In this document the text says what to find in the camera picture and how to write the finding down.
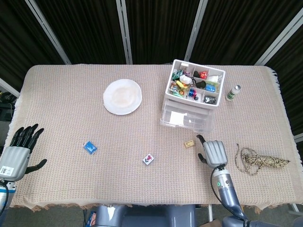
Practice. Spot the grey robot torso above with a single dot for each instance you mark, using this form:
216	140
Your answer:
146	216

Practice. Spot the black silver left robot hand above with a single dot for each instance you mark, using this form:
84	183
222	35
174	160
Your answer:
14	162

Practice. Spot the blue red stacked discs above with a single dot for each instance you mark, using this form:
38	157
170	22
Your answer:
192	93

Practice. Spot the black pleated curtain panel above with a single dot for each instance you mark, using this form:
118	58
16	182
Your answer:
236	23
82	28
14	35
161	28

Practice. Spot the white paper sheet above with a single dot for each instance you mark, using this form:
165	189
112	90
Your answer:
177	118

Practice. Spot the small blue packet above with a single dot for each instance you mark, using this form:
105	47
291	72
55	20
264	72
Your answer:
210	88

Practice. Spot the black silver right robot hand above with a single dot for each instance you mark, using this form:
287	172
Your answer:
215	153

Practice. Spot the blue printed package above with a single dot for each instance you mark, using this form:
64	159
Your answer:
91	218

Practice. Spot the grey aluminium partition post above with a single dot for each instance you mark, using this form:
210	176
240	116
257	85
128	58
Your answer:
279	40
9	87
124	30
47	30
196	30
299	137

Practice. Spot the small white carton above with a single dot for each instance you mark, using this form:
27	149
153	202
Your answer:
184	65

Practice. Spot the blue plastic packet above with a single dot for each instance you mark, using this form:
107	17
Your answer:
90	147

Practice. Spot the yellow eraser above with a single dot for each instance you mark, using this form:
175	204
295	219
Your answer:
189	144

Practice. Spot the colourful wrapped candies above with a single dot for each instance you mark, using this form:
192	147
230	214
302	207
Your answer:
176	90

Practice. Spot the white bottle green label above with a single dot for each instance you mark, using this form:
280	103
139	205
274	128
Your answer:
232	94

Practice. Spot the white organizer tray with items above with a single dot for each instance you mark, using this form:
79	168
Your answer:
189	102

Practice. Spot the brown cardboard piece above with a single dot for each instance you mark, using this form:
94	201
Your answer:
213	223

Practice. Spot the white mahjong tile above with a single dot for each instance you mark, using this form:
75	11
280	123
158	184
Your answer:
148	159

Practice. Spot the white round plastic object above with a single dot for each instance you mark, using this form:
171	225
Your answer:
185	78

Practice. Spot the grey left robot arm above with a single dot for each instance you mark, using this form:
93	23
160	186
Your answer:
2	196

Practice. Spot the green foil packet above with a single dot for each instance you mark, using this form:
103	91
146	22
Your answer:
177	74

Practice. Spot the white metal table leg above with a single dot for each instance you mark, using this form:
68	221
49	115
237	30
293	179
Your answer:
210	211

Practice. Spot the white plastic bag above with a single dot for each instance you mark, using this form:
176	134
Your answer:
214	78

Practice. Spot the orange red wrapped item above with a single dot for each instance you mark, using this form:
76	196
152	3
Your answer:
203	75

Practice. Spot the white paper plate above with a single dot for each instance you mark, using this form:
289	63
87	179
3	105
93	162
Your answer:
122	97

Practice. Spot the green printed packet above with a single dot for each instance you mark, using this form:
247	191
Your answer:
212	83

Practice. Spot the black binder clip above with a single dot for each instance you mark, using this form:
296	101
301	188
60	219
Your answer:
196	73

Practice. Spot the black pouch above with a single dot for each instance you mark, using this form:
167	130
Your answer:
201	83

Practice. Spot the beige woven tablecloth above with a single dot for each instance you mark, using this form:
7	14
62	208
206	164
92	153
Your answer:
71	118

